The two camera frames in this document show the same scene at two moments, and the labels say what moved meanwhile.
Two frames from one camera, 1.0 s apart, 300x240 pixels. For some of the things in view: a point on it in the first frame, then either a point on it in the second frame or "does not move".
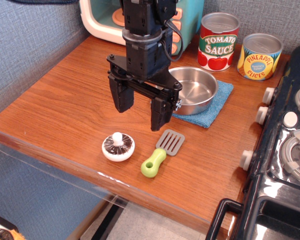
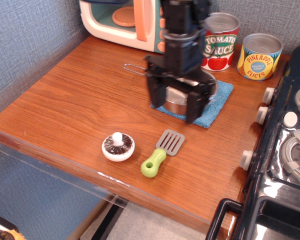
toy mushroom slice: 118,147 does not move
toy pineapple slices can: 259,56 does not move
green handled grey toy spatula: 170,143 does not move
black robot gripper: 146,68 to 181,63
